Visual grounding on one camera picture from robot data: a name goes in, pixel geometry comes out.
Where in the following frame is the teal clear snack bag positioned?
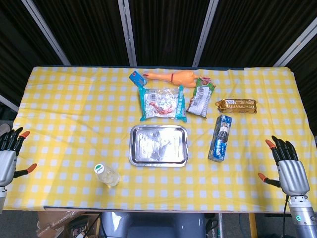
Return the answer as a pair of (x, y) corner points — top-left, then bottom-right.
(137, 85), (188, 123)

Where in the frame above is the gold biscuit package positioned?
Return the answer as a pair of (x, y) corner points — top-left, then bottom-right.
(215, 98), (259, 115)

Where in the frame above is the clear bottle green cap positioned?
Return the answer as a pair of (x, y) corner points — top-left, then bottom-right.
(93, 163), (121, 188)

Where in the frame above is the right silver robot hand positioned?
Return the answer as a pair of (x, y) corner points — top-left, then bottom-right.
(258, 135), (310, 197)

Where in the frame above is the metal tray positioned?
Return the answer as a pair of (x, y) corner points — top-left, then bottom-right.
(129, 124), (189, 168)

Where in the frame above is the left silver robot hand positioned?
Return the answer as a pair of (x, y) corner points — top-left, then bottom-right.
(0, 127), (38, 187)

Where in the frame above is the green snack bag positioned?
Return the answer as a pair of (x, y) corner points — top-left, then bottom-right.
(185, 76), (217, 119)

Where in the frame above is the black curtain panel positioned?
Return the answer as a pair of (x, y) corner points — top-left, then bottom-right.
(286, 34), (317, 137)
(33, 0), (131, 66)
(199, 0), (317, 67)
(128, 0), (211, 67)
(0, 0), (64, 105)

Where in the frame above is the blue cookie box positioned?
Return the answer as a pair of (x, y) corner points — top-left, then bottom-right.
(207, 114), (233, 162)

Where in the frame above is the small blue card packet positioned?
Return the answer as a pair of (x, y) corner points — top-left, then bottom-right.
(128, 70), (148, 87)

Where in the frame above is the white frame post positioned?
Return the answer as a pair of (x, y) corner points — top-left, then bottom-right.
(117, 0), (138, 67)
(0, 94), (19, 113)
(192, 0), (220, 67)
(273, 23), (317, 67)
(21, 0), (72, 66)

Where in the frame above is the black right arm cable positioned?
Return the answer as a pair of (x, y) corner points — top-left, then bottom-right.
(281, 195), (291, 238)

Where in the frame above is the orange rubber chicken toy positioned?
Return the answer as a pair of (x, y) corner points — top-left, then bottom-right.
(142, 70), (202, 89)

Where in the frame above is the yellow checkered tablecloth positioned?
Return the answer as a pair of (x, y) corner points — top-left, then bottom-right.
(0, 65), (317, 214)

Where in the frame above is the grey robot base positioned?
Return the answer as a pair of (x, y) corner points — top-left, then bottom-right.
(100, 211), (207, 238)

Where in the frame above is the brown cardboard box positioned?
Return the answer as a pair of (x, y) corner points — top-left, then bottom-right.
(36, 210), (100, 238)

